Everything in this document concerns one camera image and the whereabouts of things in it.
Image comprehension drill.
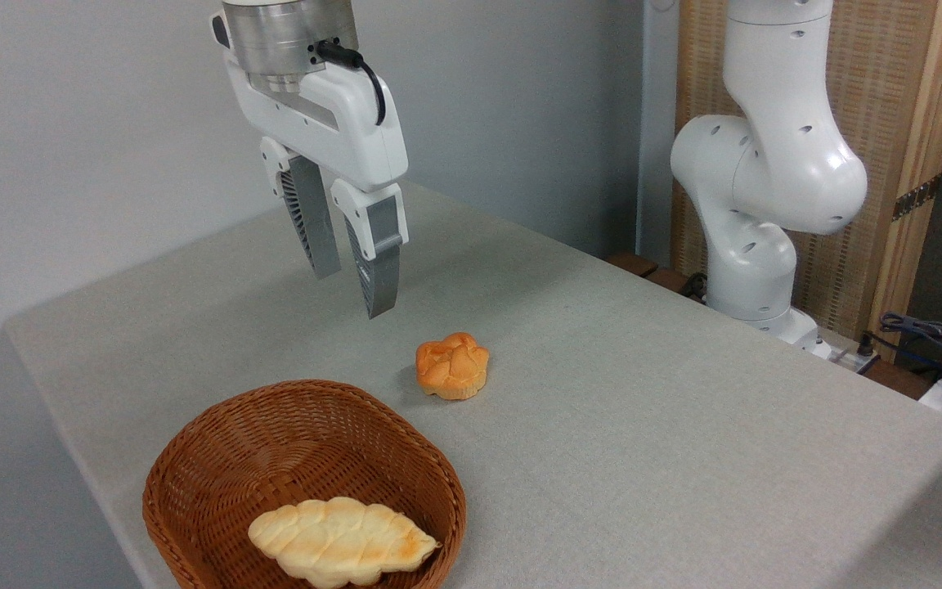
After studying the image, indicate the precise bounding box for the orange round bread bun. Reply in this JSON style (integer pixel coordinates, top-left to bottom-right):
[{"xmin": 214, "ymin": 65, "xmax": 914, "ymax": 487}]
[{"xmin": 415, "ymin": 331, "xmax": 491, "ymax": 402}]

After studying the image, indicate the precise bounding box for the dark brown wooden block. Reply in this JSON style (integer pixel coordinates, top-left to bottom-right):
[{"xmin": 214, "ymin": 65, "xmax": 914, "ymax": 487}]
[
  {"xmin": 644, "ymin": 268, "xmax": 694, "ymax": 295},
  {"xmin": 605, "ymin": 251, "xmax": 660, "ymax": 279}
]

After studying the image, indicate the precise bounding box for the blue grey cable bundle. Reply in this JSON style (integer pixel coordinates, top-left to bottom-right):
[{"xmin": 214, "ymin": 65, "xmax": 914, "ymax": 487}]
[{"xmin": 859, "ymin": 311, "xmax": 942, "ymax": 385}]

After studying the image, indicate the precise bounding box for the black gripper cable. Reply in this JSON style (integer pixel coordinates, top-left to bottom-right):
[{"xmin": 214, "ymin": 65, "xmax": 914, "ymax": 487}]
[{"xmin": 315, "ymin": 40, "xmax": 388, "ymax": 127}]

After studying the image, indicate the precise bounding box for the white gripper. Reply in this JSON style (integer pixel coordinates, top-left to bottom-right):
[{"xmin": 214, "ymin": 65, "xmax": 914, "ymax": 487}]
[{"xmin": 224, "ymin": 51, "xmax": 410, "ymax": 320}]

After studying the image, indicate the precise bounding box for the grey tablecloth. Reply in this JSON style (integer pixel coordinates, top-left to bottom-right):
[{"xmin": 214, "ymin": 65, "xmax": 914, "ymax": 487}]
[{"xmin": 3, "ymin": 180, "xmax": 942, "ymax": 589}]

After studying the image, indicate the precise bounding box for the pale braided bread loaf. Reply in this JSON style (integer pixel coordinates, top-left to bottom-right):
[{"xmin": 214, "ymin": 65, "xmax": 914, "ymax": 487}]
[{"xmin": 247, "ymin": 497, "xmax": 441, "ymax": 589}]

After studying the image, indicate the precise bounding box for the metal screen hinge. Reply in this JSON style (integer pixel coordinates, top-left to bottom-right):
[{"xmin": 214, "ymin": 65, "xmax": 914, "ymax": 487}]
[{"xmin": 891, "ymin": 173, "xmax": 942, "ymax": 223}]

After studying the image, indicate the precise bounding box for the brown woven wicker basket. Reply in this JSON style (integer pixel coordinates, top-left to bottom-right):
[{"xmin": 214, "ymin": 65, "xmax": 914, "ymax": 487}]
[{"xmin": 142, "ymin": 379, "xmax": 468, "ymax": 589}]

